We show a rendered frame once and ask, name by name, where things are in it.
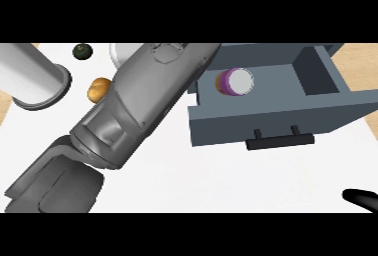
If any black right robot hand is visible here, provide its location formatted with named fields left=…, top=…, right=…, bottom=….
left=341, top=188, right=378, bottom=214

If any grey-blue drawer box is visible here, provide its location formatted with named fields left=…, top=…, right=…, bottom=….
left=186, top=42, right=354, bottom=117

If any purple can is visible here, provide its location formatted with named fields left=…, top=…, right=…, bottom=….
left=214, top=67, right=257, bottom=97

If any brown potato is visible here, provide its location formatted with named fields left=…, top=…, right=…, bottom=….
left=85, top=77, right=113, bottom=104

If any white bowl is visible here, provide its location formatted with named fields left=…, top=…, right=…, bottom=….
left=107, top=42, right=144, bottom=72

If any dark green avocado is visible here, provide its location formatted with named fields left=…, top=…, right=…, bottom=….
left=70, top=43, right=94, bottom=61

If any white cylindrical container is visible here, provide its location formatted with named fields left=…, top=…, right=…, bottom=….
left=0, top=42, right=73, bottom=112

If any grey-blue drawer front with handle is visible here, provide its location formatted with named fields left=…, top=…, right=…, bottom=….
left=186, top=89, right=378, bottom=152

